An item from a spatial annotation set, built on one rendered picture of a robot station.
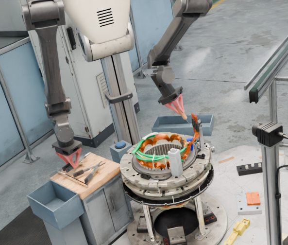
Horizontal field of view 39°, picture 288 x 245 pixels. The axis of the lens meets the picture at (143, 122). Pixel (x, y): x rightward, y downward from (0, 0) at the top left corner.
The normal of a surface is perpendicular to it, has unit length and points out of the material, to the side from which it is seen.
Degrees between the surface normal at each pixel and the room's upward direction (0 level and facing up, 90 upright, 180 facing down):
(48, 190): 90
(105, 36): 90
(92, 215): 90
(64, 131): 89
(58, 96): 116
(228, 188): 0
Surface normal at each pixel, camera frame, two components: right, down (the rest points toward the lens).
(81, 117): -0.57, 0.47
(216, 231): -0.18, -0.87
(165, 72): 0.33, 0.07
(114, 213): 0.72, 0.20
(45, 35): 0.35, 0.74
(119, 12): 0.35, 0.37
